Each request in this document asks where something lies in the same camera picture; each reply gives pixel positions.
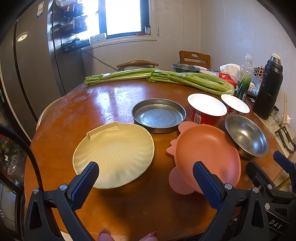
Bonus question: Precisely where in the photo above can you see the grey refrigerator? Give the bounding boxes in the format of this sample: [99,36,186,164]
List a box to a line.
[1,1,85,142]

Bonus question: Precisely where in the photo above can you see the small red paper bowl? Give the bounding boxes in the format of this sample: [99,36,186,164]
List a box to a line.
[221,94,250,115]

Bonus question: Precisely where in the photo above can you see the black metal clip tool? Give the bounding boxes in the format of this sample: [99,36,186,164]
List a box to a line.
[275,126,296,154]

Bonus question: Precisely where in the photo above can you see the left celery bunch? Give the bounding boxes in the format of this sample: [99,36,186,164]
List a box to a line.
[84,68,159,86]

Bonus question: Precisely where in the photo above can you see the black wire rack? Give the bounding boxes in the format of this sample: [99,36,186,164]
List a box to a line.
[56,1,90,53]

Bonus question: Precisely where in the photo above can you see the wooden chopsticks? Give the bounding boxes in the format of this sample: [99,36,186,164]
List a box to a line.
[282,93,288,126]

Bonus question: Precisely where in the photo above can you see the pink chicken-shaped plate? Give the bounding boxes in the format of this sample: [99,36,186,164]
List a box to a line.
[166,121,241,195]

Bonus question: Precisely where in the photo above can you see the large red paper bowl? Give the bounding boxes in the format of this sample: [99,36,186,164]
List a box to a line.
[188,93,227,126]

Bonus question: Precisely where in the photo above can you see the window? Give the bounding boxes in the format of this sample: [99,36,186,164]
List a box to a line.
[97,0,151,39]

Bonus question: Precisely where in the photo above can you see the steel pan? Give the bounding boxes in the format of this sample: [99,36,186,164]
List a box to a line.
[132,98,187,133]

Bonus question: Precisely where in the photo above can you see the far steel pot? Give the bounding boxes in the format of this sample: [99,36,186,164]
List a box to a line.
[172,63,200,73]

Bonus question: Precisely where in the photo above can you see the green plastic bottle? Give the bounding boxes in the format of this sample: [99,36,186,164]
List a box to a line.
[234,54,253,101]

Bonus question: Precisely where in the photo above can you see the wooden chair with cutout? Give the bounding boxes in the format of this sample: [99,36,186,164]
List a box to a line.
[179,51,211,69]

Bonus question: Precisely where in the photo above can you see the curved-back wooden chair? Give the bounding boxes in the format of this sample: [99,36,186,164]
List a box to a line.
[116,60,159,71]

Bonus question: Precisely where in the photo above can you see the red tissue pack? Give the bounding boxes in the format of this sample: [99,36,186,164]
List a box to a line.
[218,63,240,87]

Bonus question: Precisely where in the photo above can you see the black thermos flask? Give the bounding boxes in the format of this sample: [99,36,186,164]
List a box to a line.
[253,53,283,120]

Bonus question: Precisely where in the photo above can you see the steel bowl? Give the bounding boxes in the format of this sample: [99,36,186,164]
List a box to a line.
[224,113,268,160]

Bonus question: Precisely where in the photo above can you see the right celery bunch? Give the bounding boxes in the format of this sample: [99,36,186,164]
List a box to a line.
[148,70,235,96]

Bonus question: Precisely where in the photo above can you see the celery bunch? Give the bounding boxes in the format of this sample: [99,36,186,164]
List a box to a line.
[148,70,235,96]
[84,68,159,86]

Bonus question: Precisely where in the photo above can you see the left hand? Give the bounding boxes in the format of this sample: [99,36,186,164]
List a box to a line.
[97,228,158,241]

